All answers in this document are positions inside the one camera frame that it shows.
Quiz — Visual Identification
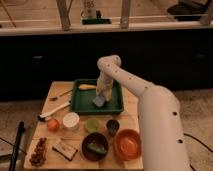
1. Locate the green plastic tray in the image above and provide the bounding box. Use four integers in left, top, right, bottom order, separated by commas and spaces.
70, 79, 124, 115

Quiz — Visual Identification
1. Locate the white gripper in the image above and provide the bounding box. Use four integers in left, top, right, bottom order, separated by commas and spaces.
96, 80, 113, 102

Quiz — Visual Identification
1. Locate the small green cup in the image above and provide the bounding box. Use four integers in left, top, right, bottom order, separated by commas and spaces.
85, 118, 100, 133

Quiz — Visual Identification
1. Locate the blue sponge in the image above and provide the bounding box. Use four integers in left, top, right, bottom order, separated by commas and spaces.
93, 95, 106, 107

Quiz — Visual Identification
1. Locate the orange tomato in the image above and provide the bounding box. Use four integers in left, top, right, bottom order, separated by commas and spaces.
47, 119, 60, 132

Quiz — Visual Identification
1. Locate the small metal cup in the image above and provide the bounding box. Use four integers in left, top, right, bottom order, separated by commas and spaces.
106, 119, 120, 137

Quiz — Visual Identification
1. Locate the green vegetable piece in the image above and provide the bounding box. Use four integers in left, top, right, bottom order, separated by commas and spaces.
87, 143, 106, 154

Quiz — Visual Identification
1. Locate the dark brown bowl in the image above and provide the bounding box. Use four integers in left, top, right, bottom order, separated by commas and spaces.
81, 132, 109, 161

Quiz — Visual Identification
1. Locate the white lidded jar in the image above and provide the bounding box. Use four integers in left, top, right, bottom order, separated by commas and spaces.
62, 112, 80, 130

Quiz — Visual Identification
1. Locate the brown wooden block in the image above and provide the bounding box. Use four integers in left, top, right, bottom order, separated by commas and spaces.
52, 139, 78, 161

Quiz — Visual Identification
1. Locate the orange bowl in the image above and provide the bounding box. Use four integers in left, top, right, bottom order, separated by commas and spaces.
113, 129, 141, 161

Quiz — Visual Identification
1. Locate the black floor cable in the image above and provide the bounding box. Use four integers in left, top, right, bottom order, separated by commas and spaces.
183, 132, 213, 171

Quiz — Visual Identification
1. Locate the green base white bottle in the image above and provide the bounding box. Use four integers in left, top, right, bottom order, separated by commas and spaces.
81, 0, 111, 25

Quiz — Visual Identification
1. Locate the black pole stand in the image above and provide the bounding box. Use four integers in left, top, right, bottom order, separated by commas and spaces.
9, 121, 25, 171

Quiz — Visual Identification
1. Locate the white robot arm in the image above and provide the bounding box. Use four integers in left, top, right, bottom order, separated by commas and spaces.
97, 55, 191, 171

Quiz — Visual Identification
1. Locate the yellow corn cob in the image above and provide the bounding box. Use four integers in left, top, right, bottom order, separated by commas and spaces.
78, 84, 96, 90

